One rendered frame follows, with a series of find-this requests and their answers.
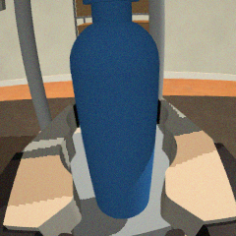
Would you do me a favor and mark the beige shelving unit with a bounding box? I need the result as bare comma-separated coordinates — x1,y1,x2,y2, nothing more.
14,0,171,236

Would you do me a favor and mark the blue bottle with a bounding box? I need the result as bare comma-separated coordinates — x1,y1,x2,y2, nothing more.
70,0,159,219

